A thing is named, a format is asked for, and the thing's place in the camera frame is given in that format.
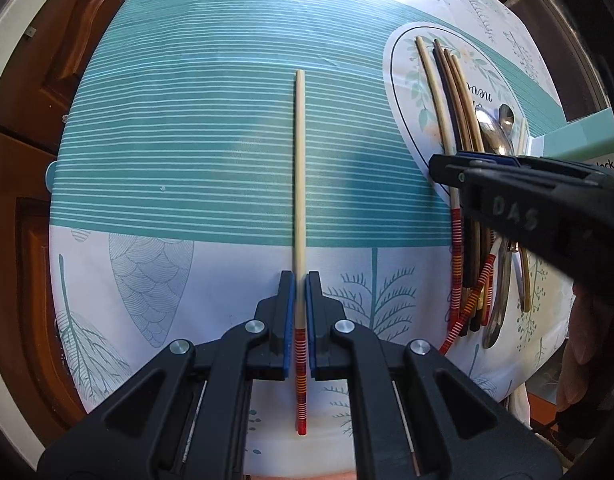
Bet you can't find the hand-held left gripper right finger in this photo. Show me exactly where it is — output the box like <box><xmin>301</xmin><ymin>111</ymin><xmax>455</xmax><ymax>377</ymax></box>
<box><xmin>307</xmin><ymin>270</ymin><xmax>564</xmax><ymax>480</ymax></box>

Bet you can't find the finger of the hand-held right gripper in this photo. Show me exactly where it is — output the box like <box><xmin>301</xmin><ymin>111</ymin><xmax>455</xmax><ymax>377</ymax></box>
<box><xmin>457</xmin><ymin>151</ymin><xmax>608</xmax><ymax>187</ymax></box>
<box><xmin>429</xmin><ymin>154</ymin><xmax>578</xmax><ymax>257</ymax></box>

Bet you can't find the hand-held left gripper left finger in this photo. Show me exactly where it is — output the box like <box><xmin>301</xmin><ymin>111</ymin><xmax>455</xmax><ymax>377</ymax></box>
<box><xmin>37</xmin><ymin>270</ymin><xmax>294</xmax><ymax>480</ymax></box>

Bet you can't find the large stainless steel spoon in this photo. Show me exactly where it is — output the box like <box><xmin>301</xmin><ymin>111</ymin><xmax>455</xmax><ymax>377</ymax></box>
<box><xmin>476</xmin><ymin>109</ymin><xmax>512</xmax><ymax>351</ymax></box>

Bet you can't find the small stainless steel spoon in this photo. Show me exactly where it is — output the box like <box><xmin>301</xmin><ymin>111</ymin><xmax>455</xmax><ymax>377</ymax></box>
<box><xmin>498</xmin><ymin>103</ymin><xmax>534</xmax><ymax>314</ymax></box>

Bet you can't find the brown wooden chopstick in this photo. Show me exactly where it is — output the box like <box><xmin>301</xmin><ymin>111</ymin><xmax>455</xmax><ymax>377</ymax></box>
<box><xmin>451</xmin><ymin>54</ymin><xmax>498</xmax><ymax>323</ymax></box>
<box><xmin>443</xmin><ymin>48</ymin><xmax>492</xmax><ymax>332</ymax></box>

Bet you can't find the light bamboo red-striped chopstick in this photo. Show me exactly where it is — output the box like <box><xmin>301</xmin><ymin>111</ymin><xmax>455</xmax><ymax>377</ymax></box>
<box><xmin>292</xmin><ymin>69</ymin><xmax>309</xmax><ymax>436</ymax></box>
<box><xmin>439</xmin><ymin>119</ymin><xmax>528</xmax><ymax>356</ymax></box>
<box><xmin>415</xmin><ymin>36</ymin><xmax>464</xmax><ymax>337</ymax></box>

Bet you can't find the green plastic utensil holder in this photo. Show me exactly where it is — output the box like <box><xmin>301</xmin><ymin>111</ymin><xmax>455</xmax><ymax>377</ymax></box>
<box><xmin>529</xmin><ymin>110</ymin><xmax>614</xmax><ymax>172</ymax></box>

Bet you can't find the person's right hand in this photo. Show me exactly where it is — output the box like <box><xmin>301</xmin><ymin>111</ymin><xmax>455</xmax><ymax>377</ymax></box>
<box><xmin>557</xmin><ymin>294</ymin><xmax>598</xmax><ymax>412</ymax></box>

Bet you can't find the stainless steel appliance cabinet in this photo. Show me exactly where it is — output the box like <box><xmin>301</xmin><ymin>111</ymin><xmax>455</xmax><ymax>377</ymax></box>
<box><xmin>504</xmin><ymin>0</ymin><xmax>612</xmax><ymax>123</ymax></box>

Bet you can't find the teal white printed tablecloth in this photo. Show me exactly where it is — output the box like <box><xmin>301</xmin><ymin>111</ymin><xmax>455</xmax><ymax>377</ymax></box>
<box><xmin>46</xmin><ymin>0</ymin><xmax>568</xmax><ymax>461</ymax></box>

